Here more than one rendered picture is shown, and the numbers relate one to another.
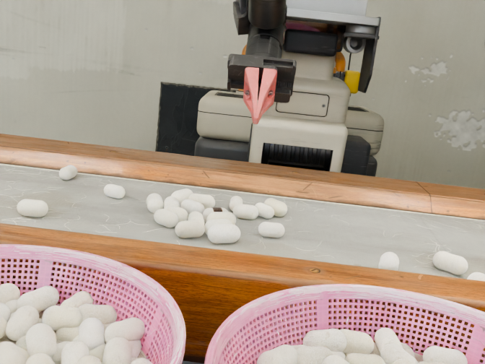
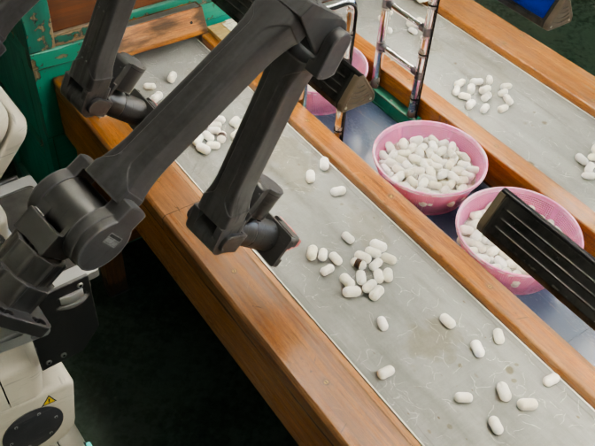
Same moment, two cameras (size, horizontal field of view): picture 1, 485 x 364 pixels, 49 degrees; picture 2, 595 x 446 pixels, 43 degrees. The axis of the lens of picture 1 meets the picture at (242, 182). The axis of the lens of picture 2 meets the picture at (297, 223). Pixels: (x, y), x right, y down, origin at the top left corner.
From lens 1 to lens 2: 183 cm
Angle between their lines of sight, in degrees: 105
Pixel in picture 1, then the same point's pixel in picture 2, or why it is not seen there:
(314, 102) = not seen: hidden behind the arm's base
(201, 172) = (299, 311)
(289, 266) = (396, 203)
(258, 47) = (267, 223)
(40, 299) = (483, 255)
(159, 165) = (319, 335)
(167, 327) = (463, 210)
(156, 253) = (436, 235)
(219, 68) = not seen: outside the picture
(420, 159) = not seen: outside the picture
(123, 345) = (474, 220)
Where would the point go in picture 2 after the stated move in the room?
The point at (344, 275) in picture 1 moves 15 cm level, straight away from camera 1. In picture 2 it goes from (383, 188) to (322, 205)
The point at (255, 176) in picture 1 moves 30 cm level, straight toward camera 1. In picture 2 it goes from (273, 281) to (391, 223)
